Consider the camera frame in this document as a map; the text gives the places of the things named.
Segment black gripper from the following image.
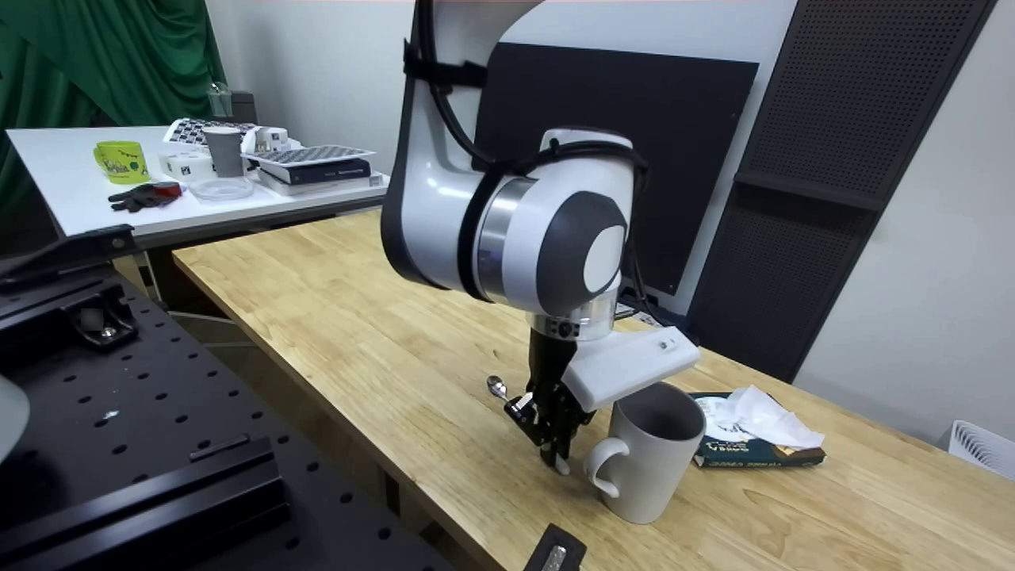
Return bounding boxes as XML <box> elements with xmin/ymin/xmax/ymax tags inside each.
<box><xmin>504</xmin><ymin>326</ymin><xmax>596</xmax><ymax>476</ymax></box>

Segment metal spoon with white handle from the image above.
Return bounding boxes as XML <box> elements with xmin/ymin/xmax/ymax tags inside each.
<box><xmin>482</xmin><ymin>373</ymin><xmax>577</xmax><ymax>482</ymax></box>

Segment white ceramic mug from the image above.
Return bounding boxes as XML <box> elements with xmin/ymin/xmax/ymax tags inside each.
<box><xmin>582</xmin><ymin>380</ymin><xmax>710</xmax><ymax>528</ymax></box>

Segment crumpled white tissue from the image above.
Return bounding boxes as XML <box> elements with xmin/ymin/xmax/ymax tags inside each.
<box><xmin>696</xmin><ymin>384</ymin><xmax>829</xmax><ymax>453</ymax></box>

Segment black computer monitor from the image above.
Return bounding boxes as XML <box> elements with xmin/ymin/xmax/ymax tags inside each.
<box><xmin>480</xmin><ymin>38</ymin><xmax>780</xmax><ymax>320</ymax></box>

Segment black and white keyboard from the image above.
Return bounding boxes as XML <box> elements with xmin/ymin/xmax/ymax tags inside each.
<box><xmin>248</xmin><ymin>143</ymin><xmax>376</xmax><ymax>191</ymax></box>

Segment black perforated breadboard table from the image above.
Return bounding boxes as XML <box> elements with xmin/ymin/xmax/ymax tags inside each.
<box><xmin>0</xmin><ymin>225</ymin><xmax>469</xmax><ymax>571</ymax></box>

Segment silver device on side table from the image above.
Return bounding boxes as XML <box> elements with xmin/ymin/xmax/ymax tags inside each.
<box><xmin>160</xmin><ymin>111</ymin><xmax>312</xmax><ymax>161</ymax></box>

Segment clear round lid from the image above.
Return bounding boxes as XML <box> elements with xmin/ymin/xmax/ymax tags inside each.
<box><xmin>187</xmin><ymin>175</ymin><xmax>261</xmax><ymax>207</ymax></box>

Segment grey cup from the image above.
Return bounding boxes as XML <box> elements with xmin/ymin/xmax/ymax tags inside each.
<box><xmin>199</xmin><ymin>122</ymin><xmax>248</xmax><ymax>182</ymax></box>

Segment white plastic bin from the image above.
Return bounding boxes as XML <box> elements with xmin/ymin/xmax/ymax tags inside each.
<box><xmin>944</xmin><ymin>419</ymin><xmax>1015</xmax><ymax>487</ymax></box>

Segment small white box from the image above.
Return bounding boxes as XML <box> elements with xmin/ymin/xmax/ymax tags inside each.
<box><xmin>158</xmin><ymin>147</ymin><xmax>216</xmax><ymax>182</ymax></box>

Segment clear bottle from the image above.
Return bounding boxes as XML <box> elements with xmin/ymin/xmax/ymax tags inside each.
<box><xmin>207</xmin><ymin>77</ymin><xmax>235</xmax><ymax>122</ymax></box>

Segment black and red tool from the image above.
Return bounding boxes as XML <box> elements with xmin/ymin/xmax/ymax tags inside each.
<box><xmin>103</xmin><ymin>182</ymin><xmax>183</xmax><ymax>217</ymax></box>

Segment yellow green pouch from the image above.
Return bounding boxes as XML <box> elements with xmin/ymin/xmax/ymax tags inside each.
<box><xmin>93</xmin><ymin>137</ymin><xmax>153</xmax><ymax>191</ymax></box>

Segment black metal bar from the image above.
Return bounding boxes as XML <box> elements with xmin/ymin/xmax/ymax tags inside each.
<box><xmin>0</xmin><ymin>221</ymin><xmax>139</xmax><ymax>294</ymax></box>

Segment grey round disc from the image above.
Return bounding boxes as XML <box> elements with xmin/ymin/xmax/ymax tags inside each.
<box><xmin>0</xmin><ymin>375</ymin><xmax>31</xmax><ymax>468</ymax></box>

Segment white side table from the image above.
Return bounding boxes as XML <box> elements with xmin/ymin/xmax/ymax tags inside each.
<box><xmin>3</xmin><ymin>124</ymin><xmax>394</xmax><ymax>253</ymax></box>

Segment green curtain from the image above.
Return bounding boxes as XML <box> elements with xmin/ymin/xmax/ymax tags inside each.
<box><xmin>0</xmin><ymin>0</ymin><xmax>232</xmax><ymax>231</ymax></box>

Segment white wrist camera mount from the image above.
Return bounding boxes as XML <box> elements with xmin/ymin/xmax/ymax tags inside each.
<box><xmin>557</xmin><ymin>324</ymin><xmax>705</xmax><ymax>413</ymax></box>

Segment small black metal bracket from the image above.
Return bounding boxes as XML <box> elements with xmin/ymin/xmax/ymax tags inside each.
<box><xmin>522</xmin><ymin>521</ymin><xmax>585</xmax><ymax>571</ymax></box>

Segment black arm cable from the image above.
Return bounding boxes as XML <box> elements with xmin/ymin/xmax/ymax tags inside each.
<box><xmin>401</xmin><ymin>0</ymin><xmax>654</xmax><ymax>311</ymax></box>

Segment black perforated wall panel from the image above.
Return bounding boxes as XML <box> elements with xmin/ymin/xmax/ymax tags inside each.
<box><xmin>683</xmin><ymin>0</ymin><xmax>1002</xmax><ymax>388</ymax></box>

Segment black aluminium rail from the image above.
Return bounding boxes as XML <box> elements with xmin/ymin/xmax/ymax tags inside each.
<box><xmin>0</xmin><ymin>435</ymin><xmax>292</xmax><ymax>571</ymax></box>

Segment black bracket with screws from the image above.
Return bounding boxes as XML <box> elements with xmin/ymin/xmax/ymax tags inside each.
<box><xmin>66</xmin><ymin>299</ymin><xmax>139</xmax><ymax>351</ymax></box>

